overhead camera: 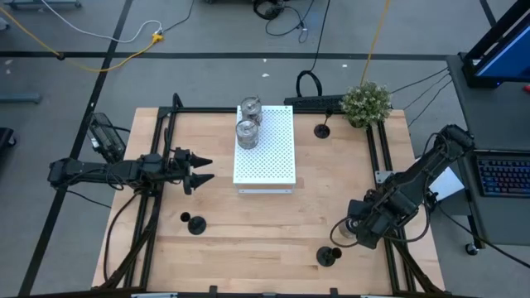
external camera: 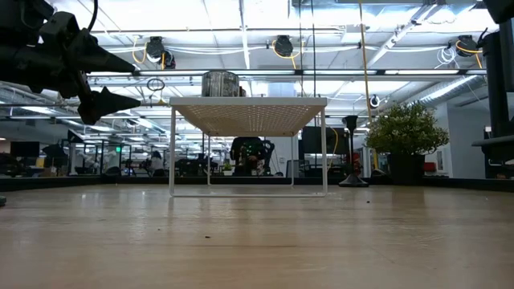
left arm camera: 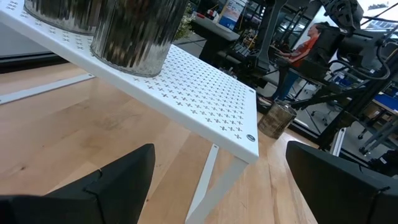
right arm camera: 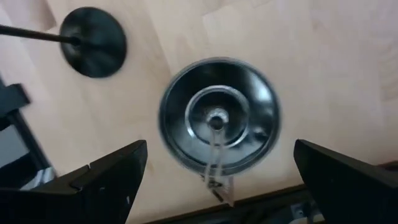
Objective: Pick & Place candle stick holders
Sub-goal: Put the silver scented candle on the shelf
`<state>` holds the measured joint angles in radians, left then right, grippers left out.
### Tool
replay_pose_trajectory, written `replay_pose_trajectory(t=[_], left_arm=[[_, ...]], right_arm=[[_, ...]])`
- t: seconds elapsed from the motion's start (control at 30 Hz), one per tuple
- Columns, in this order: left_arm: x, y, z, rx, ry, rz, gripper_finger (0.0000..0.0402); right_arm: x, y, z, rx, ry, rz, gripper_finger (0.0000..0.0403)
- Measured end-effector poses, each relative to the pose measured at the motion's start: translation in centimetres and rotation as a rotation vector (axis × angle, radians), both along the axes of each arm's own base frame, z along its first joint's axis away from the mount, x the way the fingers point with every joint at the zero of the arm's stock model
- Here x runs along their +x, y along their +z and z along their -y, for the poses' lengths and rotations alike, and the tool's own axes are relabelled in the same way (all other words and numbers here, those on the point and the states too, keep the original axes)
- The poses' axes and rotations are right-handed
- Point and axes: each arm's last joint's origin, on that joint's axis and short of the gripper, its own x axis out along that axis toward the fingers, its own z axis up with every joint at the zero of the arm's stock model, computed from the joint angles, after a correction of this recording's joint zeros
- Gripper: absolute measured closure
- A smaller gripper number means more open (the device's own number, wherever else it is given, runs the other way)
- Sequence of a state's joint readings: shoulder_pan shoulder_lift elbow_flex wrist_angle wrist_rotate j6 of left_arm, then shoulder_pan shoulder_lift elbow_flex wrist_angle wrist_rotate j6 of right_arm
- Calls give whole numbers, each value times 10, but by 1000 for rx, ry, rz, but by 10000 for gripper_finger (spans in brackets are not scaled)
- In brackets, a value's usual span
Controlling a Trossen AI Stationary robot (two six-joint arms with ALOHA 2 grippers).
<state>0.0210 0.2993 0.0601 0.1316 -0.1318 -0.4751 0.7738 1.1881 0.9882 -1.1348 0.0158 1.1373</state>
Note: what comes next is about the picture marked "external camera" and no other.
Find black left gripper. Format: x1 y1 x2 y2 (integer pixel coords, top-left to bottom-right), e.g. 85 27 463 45
38 10 142 126

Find black cups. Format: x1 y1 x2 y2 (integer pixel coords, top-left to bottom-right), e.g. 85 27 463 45
337 115 369 189

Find person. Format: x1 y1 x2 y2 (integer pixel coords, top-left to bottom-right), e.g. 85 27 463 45
146 150 166 177

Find white perforated shelf riser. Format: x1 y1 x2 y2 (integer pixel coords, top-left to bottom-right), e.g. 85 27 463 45
168 96 328 198

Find black background robot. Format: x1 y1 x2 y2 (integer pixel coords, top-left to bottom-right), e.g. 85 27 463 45
229 136 277 177

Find green potted plant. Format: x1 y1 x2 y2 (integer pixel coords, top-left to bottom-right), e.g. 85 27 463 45
364 102 451 186

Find black ceiling cord reel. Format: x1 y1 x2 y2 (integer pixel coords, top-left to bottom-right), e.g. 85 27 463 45
447 35 485 69
132 35 177 71
271 35 302 69

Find black hanging cable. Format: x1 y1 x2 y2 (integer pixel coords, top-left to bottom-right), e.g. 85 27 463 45
310 0 318 100

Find black wall screen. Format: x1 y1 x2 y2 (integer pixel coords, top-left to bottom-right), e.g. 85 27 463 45
300 126 350 156

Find yellow hanging cable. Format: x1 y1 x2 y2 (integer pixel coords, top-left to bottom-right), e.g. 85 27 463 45
358 0 381 172

